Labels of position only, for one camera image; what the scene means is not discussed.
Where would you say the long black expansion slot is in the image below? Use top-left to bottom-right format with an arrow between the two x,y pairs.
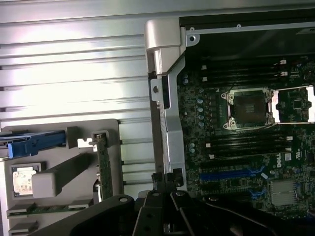
200,161 -> 265,173

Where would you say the green RAM stick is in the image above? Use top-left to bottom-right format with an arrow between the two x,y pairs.
7,202 -> 92,217

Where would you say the grey parts rack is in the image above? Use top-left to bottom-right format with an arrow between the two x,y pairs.
0,118 -> 125,236

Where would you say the hard disk in blue carrier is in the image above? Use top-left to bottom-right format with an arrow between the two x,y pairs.
0,131 -> 66,162

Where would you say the green motherboard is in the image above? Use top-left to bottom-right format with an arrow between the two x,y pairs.
177,58 -> 315,228

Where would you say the blue expansion slot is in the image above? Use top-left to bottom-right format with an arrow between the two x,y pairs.
199,171 -> 265,181

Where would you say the silver CPU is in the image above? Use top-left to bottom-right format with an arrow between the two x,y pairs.
11,165 -> 38,196

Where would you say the open black PC case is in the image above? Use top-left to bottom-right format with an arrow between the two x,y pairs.
144,16 -> 315,231

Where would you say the CPU socket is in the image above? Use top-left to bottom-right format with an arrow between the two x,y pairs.
220,88 -> 276,131

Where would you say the silver chipset heatsink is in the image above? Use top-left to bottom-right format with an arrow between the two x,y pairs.
270,180 -> 297,207

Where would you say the black RAM slot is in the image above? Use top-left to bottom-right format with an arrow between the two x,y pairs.
203,76 -> 288,86
203,71 -> 288,80
209,132 -> 293,141
201,65 -> 287,74
208,150 -> 291,160
208,144 -> 292,153
201,59 -> 287,68
208,138 -> 293,148

